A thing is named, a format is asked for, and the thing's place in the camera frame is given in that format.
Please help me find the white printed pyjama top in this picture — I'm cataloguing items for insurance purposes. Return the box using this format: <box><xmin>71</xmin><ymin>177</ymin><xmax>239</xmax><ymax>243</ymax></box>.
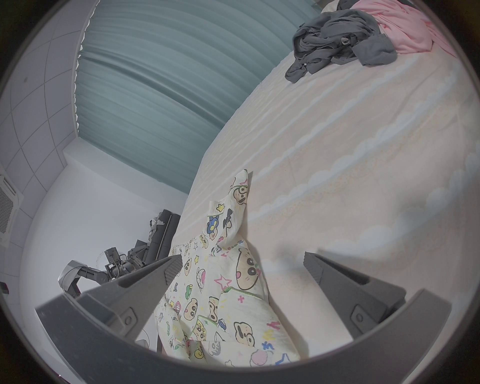
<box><xmin>154</xmin><ymin>169</ymin><xmax>301</xmax><ymax>366</ymax></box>

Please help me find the white ceiling air conditioner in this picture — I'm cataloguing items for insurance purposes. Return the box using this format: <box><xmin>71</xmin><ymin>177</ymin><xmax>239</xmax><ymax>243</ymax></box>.
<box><xmin>0</xmin><ymin>175</ymin><xmax>24</xmax><ymax>248</ymax></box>

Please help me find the bed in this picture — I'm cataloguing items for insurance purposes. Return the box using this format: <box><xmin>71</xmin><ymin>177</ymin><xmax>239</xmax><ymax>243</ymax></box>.
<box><xmin>159</xmin><ymin>0</ymin><xmax>480</xmax><ymax>361</ymax></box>

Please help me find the pink garment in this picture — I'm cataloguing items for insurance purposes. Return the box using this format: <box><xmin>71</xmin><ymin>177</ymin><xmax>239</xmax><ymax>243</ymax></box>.
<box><xmin>352</xmin><ymin>0</ymin><xmax>458</xmax><ymax>57</ymax></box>

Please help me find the dark grey garment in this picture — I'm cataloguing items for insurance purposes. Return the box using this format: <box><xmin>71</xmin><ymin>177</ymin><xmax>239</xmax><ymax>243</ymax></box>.
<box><xmin>285</xmin><ymin>9</ymin><xmax>398</xmax><ymax>84</ymax></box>

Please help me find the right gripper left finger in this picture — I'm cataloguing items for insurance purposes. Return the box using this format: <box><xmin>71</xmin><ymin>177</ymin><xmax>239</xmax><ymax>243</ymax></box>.
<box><xmin>80</xmin><ymin>254</ymin><xmax>183</xmax><ymax>340</ymax></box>

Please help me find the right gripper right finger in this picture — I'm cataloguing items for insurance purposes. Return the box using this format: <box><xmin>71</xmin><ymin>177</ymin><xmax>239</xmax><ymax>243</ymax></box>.
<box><xmin>303</xmin><ymin>251</ymin><xmax>407</xmax><ymax>340</ymax></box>

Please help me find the blue-green curtain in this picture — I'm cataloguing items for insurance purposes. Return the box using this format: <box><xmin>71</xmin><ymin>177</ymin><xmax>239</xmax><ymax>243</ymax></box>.
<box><xmin>73</xmin><ymin>0</ymin><xmax>323</xmax><ymax>194</ymax></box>

